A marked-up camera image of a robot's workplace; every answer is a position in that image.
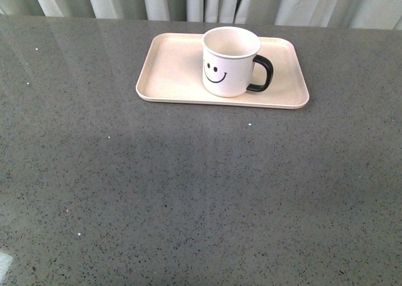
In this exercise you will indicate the grey pleated curtain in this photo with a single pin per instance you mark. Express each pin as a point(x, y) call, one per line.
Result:
point(362, 14)

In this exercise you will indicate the cream rectangular plastic tray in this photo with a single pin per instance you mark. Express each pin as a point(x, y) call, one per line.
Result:
point(172, 72)

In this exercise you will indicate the white smiley mug black handle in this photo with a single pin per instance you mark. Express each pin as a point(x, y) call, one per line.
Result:
point(229, 56)

